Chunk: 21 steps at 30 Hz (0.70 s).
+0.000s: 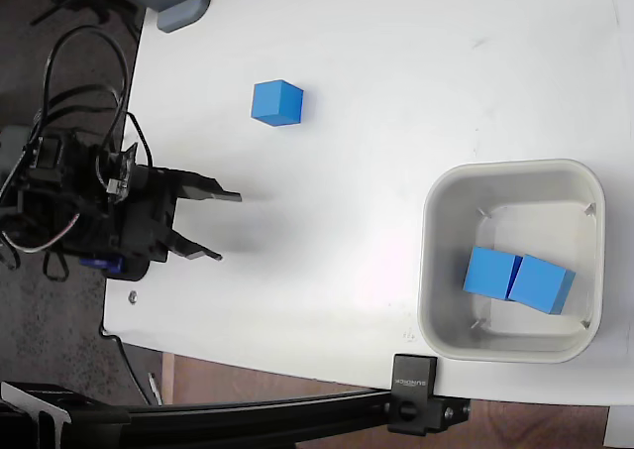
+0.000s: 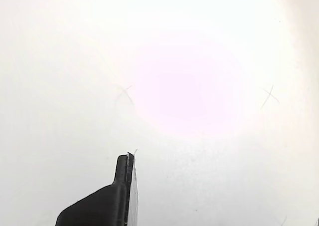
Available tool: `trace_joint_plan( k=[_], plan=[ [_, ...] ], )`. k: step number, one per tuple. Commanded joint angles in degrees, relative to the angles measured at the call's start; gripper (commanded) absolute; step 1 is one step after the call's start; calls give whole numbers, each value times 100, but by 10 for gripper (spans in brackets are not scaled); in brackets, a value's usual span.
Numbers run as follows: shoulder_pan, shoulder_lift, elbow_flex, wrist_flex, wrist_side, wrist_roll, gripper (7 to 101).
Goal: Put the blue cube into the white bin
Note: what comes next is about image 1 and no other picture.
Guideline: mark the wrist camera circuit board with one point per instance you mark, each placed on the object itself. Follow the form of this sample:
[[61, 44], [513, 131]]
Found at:
[[121, 171]]

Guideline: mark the white square bin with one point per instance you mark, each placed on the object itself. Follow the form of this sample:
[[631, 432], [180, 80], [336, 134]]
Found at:
[[446, 270]]

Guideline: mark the small metal nut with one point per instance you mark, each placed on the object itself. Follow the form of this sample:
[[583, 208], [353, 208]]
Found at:
[[133, 297]]

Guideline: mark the blue-gray stand base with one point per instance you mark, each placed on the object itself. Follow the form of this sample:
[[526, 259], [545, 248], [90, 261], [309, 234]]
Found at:
[[180, 3]]

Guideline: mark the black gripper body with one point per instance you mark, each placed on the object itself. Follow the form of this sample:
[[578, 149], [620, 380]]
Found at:
[[146, 211]]

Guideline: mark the blue cube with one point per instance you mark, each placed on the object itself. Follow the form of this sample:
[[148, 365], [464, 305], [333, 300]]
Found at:
[[537, 283], [276, 103], [488, 273]]

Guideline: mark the black table clamp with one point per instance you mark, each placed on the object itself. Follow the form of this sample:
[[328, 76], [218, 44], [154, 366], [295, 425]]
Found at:
[[413, 394]]

